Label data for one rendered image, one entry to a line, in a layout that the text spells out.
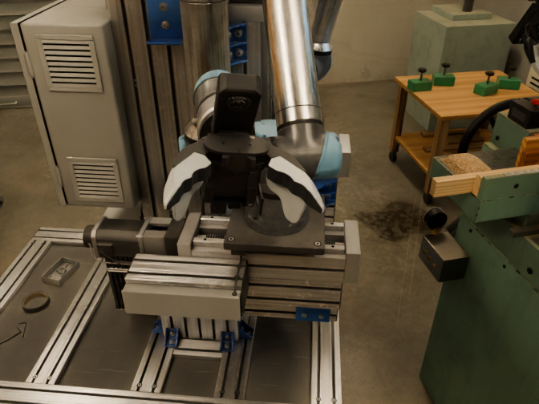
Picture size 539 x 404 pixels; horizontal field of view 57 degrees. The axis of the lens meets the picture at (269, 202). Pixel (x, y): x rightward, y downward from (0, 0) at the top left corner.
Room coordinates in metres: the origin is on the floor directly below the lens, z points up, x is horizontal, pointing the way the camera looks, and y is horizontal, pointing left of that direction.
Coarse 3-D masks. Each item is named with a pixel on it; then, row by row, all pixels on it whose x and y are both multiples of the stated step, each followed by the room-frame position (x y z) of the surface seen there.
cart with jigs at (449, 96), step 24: (480, 72) 2.83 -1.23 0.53; (432, 96) 2.46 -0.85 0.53; (456, 96) 2.46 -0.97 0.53; (480, 96) 2.46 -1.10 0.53; (504, 96) 2.46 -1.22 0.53; (528, 96) 2.46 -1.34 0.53; (408, 144) 2.60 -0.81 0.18; (432, 144) 2.27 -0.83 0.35; (456, 144) 2.56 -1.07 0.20; (480, 144) 2.56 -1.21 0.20
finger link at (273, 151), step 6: (270, 144) 0.51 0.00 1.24; (270, 150) 0.50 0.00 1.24; (276, 150) 0.50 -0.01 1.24; (282, 150) 0.50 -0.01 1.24; (258, 156) 0.49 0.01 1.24; (264, 156) 0.49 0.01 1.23; (270, 156) 0.48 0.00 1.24; (276, 156) 0.48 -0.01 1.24; (282, 156) 0.49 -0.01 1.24; (288, 156) 0.49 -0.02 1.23; (294, 162) 0.48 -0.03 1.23; (300, 168) 0.46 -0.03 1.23
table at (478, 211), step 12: (492, 144) 1.24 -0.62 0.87; (444, 156) 1.11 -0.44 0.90; (480, 156) 1.11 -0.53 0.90; (492, 156) 1.11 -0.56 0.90; (504, 156) 1.11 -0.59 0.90; (516, 156) 1.11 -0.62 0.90; (432, 168) 1.10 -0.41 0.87; (444, 168) 1.05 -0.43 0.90; (492, 168) 1.05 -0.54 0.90; (504, 168) 1.05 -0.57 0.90; (456, 204) 0.98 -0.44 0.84; (468, 204) 0.94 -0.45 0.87; (480, 204) 0.91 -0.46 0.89; (492, 204) 0.92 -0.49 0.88; (504, 204) 0.92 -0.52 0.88; (516, 204) 0.93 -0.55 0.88; (528, 204) 0.94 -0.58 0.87; (468, 216) 0.93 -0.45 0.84; (480, 216) 0.91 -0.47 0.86; (492, 216) 0.92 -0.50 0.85; (504, 216) 0.92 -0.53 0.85
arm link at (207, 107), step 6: (204, 102) 0.62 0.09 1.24; (210, 102) 0.61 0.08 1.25; (204, 108) 0.60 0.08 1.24; (210, 108) 0.59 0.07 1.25; (198, 114) 0.62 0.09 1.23; (204, 114) 0.59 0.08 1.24; (192, 120) 0.60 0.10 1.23; (198, 120) 0.59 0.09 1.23; (198, 126) 0.59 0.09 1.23; (198, 132) 0.59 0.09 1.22
